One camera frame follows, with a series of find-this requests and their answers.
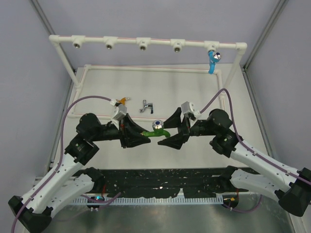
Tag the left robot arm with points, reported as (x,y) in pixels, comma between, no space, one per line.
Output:
(36,208)

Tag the white PVC pipe frame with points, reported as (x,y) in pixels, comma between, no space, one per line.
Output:
(143,43)

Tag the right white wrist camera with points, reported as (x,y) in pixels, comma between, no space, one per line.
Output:
(188,110)

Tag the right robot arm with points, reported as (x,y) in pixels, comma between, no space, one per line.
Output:
(288,186)

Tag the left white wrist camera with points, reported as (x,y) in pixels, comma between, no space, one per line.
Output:
(119,110)

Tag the orange water faucet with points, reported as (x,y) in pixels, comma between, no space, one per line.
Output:
(122,99)

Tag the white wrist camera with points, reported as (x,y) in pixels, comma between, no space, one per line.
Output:
(119,110)
(188,110)

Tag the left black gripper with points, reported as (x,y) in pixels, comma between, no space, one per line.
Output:
(128,124)

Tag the chrome water faucet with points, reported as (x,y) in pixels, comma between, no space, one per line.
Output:
(146,106)

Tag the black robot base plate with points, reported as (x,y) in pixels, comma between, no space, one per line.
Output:
(164,183)

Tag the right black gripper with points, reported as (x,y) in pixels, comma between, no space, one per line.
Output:
(177,141)

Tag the blue water faucet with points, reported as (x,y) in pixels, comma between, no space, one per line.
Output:
(214,58)

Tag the white slotted cable duct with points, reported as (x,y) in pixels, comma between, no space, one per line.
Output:
(178,200)

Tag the green water faucet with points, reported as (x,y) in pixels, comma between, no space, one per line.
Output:
(158,130)

